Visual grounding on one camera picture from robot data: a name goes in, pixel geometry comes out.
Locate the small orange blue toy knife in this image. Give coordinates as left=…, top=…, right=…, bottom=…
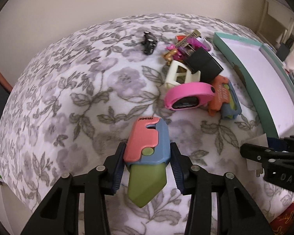
left=208, top=75, right=242, bottom=119

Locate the pink watch band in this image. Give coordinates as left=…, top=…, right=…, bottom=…
left=164, top=82, right=216, bottom=111

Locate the large coral blue toy knife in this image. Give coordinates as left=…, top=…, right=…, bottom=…
left=123, top=117, right=170, bottom=208

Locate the black wall charger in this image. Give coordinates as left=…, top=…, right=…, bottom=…
left=185, top=47, right=224, bottom=83

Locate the white watch band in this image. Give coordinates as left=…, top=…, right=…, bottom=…
left=197, top=37, right=213, bottom=53

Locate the cream plastic clip stand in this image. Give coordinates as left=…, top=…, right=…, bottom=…
left=164, top=60, right=201, bottom=90

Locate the pink yellow small toy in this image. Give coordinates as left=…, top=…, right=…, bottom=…
left=162, top=44, right=189, bottom=66

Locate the red glue bottle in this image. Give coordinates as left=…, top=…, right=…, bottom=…
left=176, top=35, right=186, bottom=42

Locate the black toy car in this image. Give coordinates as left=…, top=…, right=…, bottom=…
left=141, top=31, right=158, bottom=55

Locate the magenta lighter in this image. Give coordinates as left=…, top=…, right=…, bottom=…
left=187, top=38, right=209, bottom=52

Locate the teal rimmed white tray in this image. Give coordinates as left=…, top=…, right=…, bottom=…
left=213, top=32, right=294, bottom=138

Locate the black plugged power adapter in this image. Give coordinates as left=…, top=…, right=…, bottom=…
left=276, top=43, right=290, bottom=61

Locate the cream shelf unit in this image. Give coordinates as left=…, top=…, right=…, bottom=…
left=256, top=0, right=294, bottom=51

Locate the floral grey white blanket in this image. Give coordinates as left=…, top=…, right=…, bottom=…
left=0, top=13, right=294, bottom=234

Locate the gold patterned lighter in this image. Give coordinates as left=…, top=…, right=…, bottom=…
left=176, top=30, right=201, bottom=47

